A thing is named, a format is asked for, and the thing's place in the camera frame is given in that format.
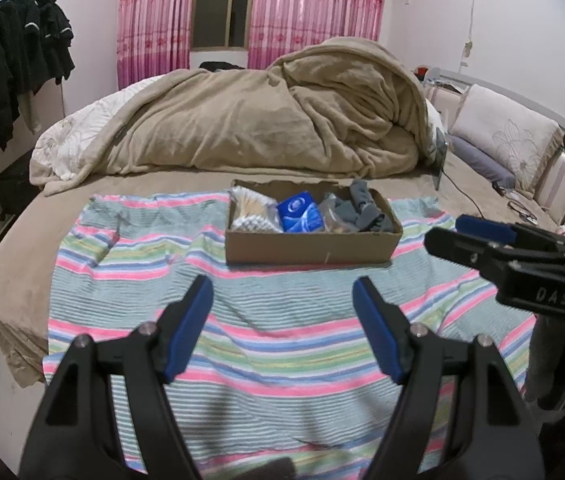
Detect beige floral pillow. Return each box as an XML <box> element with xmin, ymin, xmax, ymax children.
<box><xmin>450</xmin><ymin>84</ymin><xmax>565</xmax><ymax>193</ymax></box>

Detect dark tablet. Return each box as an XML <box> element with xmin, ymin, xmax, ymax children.
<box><xmin>433</xmin><ymin>127</ymin><xmax>449</xmax><ymax>191</ymax></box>

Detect brown cardboard box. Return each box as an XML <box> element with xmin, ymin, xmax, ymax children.
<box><xmin>224</xmin><ymin>177</ymin><xmax>404</xmax><ymax>268</ymax></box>

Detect white floral quilt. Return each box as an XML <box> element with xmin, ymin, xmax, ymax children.
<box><xmin>32</xmin><ymin>77</ymin><xmax>168</xmax><ymax>181</ymax></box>

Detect beige bed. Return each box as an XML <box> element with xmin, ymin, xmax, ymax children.
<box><xmin>0</xmin><ymin>165</ymin><xmax>565</xmax><ymax>388</ymax></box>

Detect grey pillow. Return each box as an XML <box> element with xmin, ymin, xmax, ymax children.
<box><xmin>447</xmin><ymin>135</ymin><xmax>517</xmax><ymax>186</ymax></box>

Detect clear plastic swab pack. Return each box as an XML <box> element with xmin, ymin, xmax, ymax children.
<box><xmin>319</xmin><ymin>192</ymin><xmax>361</xmax><ymax>234</ymax></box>

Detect black charger cable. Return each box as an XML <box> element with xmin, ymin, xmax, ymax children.
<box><xmin>440</xmin><ymin>170</ymin><xmax>538</xmax><ymax>221</ymax></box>

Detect bag of wooden cotton swabs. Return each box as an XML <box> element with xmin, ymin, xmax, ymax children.
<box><xmin>229</xmin><ymin>186</ymin><xmax>283</xmax><ymax>234</ymax></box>

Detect dark window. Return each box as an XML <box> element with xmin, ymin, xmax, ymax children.
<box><xmin>190</xmin><ymin>0</ymin><xmax>256</xmax><ymax>52</ymax></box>

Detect striped pastel blanket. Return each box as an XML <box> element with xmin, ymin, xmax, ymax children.
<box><xmin>42</xmin><ymin>192</ymin><xmax>538</xmax><ymax>476</ymax></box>

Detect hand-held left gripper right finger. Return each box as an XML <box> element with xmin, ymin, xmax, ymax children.
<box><xmin>353</xmin><ymin>276</ymin><xmax>546</xmax><ymax>480</ymax></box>

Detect blue foil packet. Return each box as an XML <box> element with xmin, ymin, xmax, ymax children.
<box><xmin>276</xmin><ymin>191</ymin><xmax>324</xmax><ymax>234</ymax></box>

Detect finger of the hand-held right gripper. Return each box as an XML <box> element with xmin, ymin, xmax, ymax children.
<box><xmin>425</xmin><ymin>228</ymin><xmax>518</xmax><ymax>286</ymax></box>
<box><xmin>457</xmin><ymin>215</ymin><xmax>518</xmax><ymax>244</ymax></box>

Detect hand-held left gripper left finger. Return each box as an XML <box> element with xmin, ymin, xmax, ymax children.
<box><xmin>18</xmin><ymin>275</ymin><xmax>214</xmax><ymax>480</ymax></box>

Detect beige fleece duvet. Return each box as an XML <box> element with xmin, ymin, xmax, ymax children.
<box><xmin>30</xmin><ymin>36</ymin><xmax>436</xmax><ymax>196</ymax></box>

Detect white wall cable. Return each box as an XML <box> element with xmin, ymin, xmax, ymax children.
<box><xmin>460</xmin><ymin>0</ymin><xmax>478</xmax><ymax>68</ymax></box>

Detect eyeglasses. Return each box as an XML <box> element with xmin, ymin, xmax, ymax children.
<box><xmin>507</xmin><ymin>200</ymin><xmax>538</xmax><ymax>221</ymax></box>

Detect black bag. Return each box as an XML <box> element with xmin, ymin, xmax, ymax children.
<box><xmin>0</xmin><ymin>152</ymin><xmax>38</xmax><ymax>221</ymax></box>

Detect pink curtain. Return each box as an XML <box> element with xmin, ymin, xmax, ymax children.
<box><xmin>247</xmin><ymin>0</ymin><xmax>388</xmax><ymax>68</ymax></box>
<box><xmin>116</xmin><ymin>0</ymin><xmax>198</xmax><ymax>90</ymax></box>

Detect padded bed headboard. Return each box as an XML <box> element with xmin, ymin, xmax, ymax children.
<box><xmin>423</xmin><ymin>67</ymin><xmax>565</xmax><ymax>221</ymax></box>

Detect black hanging clothes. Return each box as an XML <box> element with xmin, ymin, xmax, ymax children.
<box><xmin>0</xmin><ymin>0</ymin><xmax>76</xmax><ymax>171</ymax></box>

